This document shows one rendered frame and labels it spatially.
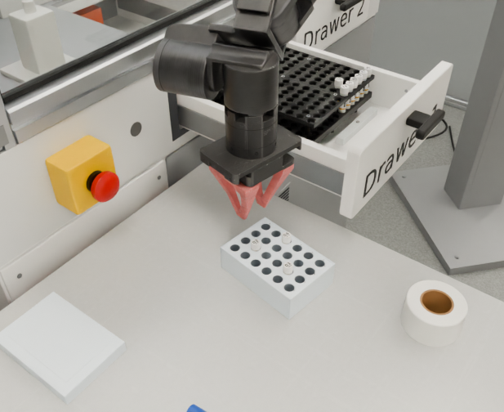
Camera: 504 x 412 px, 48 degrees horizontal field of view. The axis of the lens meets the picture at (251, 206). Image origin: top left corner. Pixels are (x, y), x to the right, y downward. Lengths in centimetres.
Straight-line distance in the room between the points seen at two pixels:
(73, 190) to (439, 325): 46
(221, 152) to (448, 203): 153
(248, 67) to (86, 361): 36
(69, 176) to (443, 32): 213
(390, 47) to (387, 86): 182
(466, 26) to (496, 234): 95
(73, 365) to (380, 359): 35
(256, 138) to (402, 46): 216
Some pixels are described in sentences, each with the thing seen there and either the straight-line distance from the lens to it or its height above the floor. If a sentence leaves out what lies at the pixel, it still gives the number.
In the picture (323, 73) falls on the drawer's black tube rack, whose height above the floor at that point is 90.
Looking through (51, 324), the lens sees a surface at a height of 78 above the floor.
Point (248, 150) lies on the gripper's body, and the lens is 61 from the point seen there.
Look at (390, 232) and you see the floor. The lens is 198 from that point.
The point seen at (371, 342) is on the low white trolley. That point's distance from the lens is 70.
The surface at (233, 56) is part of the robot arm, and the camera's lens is 58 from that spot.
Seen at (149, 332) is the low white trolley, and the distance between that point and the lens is 71.
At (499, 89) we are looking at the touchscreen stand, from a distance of 183.
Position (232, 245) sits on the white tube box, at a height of 80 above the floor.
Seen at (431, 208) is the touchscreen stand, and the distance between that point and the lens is 205.
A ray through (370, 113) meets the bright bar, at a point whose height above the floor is 85.
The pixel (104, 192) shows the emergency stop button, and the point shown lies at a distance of 72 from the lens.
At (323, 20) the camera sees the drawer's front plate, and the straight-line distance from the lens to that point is 115.
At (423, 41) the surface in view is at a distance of 268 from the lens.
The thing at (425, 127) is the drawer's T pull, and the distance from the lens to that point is 78.
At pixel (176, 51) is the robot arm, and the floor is 106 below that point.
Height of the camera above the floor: 132
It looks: 41 degrees down
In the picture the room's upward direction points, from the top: straight up
